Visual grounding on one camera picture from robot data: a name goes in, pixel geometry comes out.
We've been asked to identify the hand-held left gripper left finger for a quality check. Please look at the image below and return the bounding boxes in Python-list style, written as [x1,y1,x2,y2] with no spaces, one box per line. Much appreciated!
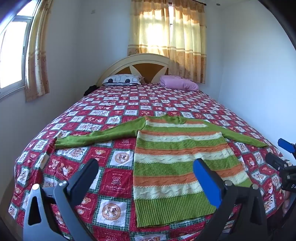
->
[22,159,100,241]

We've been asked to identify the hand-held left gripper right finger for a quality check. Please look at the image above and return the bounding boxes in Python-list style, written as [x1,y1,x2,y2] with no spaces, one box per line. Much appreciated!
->
[193,159,275,241]

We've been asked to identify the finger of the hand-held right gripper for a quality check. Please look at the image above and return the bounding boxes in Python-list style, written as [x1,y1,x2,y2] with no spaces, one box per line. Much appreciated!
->
[277,138,296,154]
[265,152,289,172]

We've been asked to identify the green orange striped knit sweater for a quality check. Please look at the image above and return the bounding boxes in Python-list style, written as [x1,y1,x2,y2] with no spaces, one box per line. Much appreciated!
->
[54,115,269,229]

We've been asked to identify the red checkered printed blanket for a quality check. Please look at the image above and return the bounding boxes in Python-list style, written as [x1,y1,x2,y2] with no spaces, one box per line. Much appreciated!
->
[8,82,289,241]

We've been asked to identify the black bag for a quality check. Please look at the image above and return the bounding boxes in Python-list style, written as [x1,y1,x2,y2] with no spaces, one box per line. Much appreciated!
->
[83,85,100,96]

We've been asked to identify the white patterned pillow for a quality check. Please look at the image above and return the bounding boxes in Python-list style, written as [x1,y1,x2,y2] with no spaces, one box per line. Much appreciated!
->
[102,74,142,87]

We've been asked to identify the pink pillow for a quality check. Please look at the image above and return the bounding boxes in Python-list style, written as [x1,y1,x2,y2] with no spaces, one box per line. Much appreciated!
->
[159,75,199,91]

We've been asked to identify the narrow yellow orange curtain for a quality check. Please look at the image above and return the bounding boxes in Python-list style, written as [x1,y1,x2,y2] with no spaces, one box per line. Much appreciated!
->
[25,0,55,102]

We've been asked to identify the cream wooden headboard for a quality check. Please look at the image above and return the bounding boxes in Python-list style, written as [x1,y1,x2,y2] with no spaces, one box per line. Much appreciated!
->
[95,53,183,87]

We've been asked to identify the metal framed window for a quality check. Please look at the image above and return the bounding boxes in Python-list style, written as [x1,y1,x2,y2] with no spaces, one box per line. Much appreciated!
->
[0,15,33,100]

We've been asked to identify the wide yellow orange curtain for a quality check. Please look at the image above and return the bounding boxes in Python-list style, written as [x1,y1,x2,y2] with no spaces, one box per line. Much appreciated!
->
[128,0,207,84]

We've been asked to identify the dark curtain rod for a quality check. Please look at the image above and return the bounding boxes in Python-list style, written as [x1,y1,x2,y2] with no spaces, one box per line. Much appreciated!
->
[168,0,207,5]

